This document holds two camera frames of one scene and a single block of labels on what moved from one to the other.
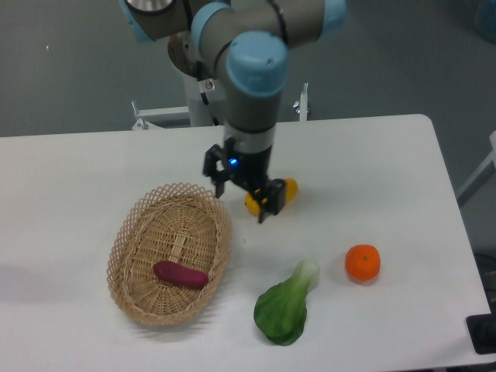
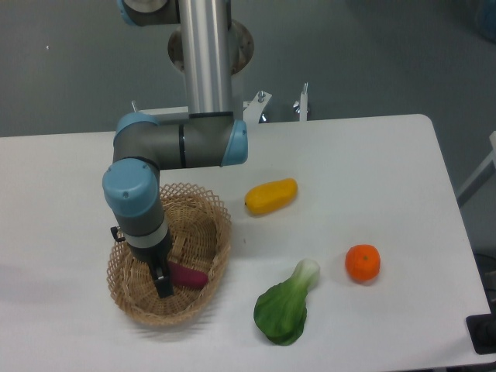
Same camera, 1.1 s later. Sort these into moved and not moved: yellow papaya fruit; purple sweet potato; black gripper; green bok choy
Moved: black gripper
Not moved: purple sweet potato; yellow papaya fruit; green bok choy
